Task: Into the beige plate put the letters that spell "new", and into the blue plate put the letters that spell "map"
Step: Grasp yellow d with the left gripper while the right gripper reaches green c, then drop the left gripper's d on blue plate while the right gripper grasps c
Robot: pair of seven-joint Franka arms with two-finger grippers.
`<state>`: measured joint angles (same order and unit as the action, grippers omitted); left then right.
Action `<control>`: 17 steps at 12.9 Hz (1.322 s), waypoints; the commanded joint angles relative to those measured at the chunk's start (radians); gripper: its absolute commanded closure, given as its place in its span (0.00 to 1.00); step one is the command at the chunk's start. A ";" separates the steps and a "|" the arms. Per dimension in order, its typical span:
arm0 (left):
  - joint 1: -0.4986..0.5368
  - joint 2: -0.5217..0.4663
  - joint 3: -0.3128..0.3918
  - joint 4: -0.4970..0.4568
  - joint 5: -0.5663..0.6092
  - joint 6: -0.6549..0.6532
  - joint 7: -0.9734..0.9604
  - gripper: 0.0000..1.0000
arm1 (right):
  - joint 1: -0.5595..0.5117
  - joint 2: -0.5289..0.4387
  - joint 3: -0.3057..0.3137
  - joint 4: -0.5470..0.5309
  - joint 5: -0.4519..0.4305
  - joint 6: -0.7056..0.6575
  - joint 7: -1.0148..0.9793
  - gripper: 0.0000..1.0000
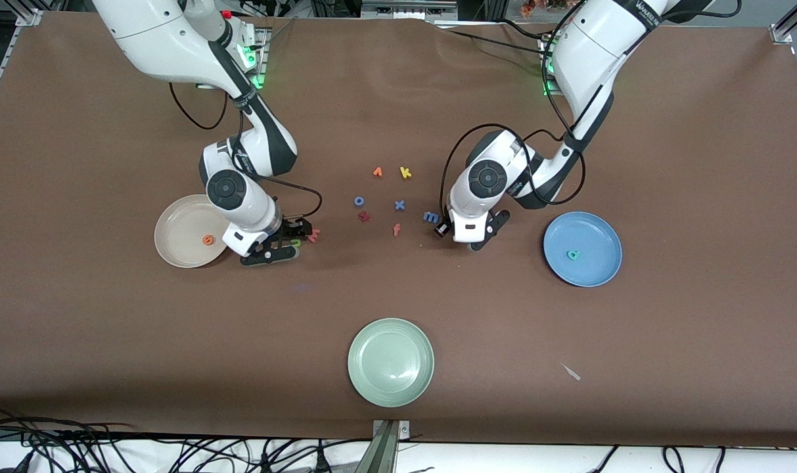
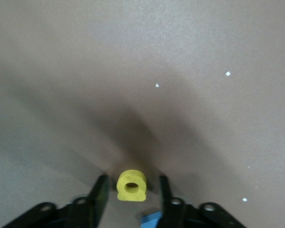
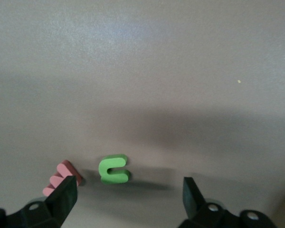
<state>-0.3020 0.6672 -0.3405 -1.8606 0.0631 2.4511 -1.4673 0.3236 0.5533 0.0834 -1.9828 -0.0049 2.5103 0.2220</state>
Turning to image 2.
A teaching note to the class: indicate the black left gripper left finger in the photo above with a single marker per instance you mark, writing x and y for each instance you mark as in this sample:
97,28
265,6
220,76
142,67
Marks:
85,213

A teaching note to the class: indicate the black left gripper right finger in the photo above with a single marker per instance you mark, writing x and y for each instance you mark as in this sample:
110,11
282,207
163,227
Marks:
178,213

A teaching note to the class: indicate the blue foam letter m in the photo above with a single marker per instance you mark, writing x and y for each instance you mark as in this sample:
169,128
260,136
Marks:
152,219

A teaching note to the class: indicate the yellow foam letter a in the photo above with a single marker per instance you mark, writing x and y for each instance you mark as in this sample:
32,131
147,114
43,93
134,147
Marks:
123,197

